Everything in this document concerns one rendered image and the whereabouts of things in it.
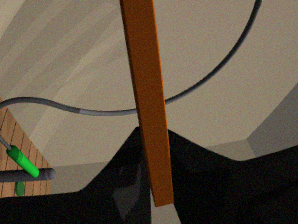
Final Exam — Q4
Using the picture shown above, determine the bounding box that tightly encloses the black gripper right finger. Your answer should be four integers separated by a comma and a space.
168, 129, 298, 224

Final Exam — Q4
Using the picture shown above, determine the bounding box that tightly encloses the grey loop with orange handle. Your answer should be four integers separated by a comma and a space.
120, 0, 174, 206

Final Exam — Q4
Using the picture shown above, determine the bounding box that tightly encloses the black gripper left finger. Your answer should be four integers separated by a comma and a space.
0, 127, 152, 224

